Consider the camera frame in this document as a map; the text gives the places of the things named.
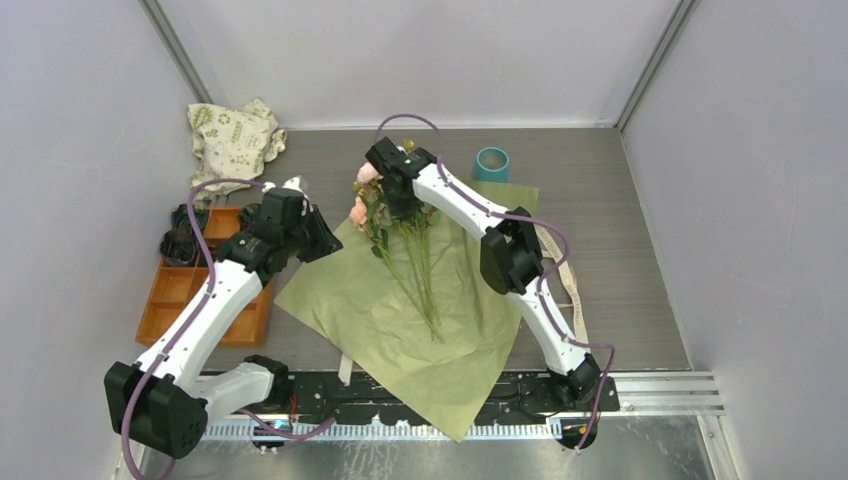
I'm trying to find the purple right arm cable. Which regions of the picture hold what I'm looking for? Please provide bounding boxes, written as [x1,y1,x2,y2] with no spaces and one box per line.
[374,113,617,454]

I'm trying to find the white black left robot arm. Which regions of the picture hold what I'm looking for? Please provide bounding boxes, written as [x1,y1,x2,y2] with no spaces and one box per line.
[104,177,342,459]

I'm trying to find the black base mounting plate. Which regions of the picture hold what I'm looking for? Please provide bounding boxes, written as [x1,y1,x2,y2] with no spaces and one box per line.
[246,372,621,448]

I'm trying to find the beige satin ribbon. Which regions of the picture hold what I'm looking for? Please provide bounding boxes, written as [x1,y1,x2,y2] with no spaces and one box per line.
[337,221,591,386]

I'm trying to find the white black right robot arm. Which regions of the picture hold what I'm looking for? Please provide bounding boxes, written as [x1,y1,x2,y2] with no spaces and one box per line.
[365,137,605,411]

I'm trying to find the dark rolled fabric top left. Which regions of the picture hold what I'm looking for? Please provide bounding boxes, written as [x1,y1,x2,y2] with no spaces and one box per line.
[171,204,201,231]

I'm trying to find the crumpled printed cloth bag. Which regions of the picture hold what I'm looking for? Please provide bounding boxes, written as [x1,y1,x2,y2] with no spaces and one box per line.
[187,98,288,200]

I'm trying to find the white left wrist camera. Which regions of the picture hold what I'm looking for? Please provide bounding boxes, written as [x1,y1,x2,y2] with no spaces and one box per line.
[261,175,313,215]

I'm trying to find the pink flower bouquet orange paper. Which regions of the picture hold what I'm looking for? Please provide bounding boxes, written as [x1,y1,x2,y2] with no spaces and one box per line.
[348,159,445,342]

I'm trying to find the orange compartment tray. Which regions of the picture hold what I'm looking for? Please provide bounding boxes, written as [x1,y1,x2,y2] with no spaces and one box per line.
[135,207,273,347]

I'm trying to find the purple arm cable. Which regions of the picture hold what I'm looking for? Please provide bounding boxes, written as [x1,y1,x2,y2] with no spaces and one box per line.
[120,177,339,480]
[374,113,617,454]

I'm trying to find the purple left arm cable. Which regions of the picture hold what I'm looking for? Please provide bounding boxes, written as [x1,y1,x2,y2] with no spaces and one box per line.
[120,177,339,480]

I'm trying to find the teal cylindrical vase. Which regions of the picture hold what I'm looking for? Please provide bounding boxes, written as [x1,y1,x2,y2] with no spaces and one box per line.
[472,147,510,183]

